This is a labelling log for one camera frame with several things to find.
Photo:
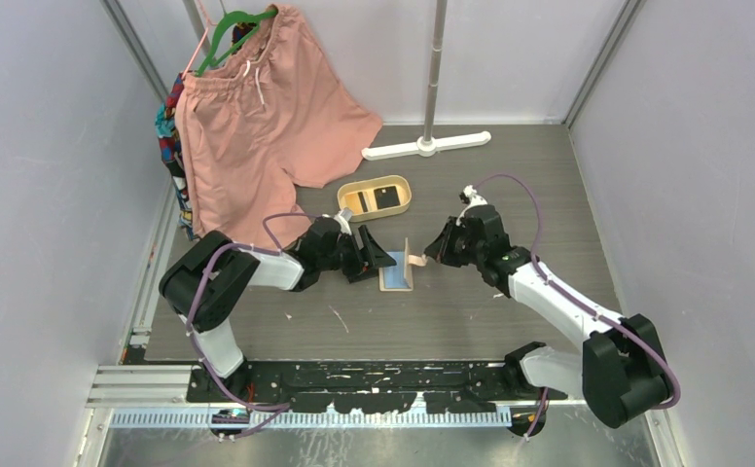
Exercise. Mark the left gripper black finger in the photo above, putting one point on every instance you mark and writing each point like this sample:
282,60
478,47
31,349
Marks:
373,256
355,270

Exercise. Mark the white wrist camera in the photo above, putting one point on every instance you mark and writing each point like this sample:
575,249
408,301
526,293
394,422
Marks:
471,199
342,218

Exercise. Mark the white rack stand base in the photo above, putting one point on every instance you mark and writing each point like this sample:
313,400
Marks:
426,148

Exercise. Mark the green clothes hanger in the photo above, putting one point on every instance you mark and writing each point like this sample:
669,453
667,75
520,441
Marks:
226,26

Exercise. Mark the beige oval tray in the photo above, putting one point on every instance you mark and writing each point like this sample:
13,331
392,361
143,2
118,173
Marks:
368,187

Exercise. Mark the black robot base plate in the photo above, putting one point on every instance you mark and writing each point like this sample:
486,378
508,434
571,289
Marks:
381,386

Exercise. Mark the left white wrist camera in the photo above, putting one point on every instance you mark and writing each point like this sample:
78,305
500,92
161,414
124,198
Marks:
342,218

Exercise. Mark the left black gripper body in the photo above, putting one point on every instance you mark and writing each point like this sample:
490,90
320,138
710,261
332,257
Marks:
346,249

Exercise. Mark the black striped card in tray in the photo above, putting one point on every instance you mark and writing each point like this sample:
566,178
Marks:
358,203

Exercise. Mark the beige leather card holder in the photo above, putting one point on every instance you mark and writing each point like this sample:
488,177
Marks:
399,278

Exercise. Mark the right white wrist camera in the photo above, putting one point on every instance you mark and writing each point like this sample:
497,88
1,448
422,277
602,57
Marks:
471,199

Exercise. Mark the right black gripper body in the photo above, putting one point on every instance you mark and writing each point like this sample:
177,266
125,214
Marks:
461,251

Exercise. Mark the grey metal rack pole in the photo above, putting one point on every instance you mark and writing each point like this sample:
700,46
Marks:
427,138

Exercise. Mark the colourful patterned garment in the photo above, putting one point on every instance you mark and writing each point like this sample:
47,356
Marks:
171,155

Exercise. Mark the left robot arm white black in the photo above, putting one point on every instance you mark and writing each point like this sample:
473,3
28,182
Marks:
204,286

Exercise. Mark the pink clothes hanger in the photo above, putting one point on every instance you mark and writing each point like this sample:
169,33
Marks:
202,24

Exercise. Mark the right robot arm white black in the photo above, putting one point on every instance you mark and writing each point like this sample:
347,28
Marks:
618,367

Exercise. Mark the pink shorts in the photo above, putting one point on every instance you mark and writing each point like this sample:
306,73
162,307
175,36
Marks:
275,117

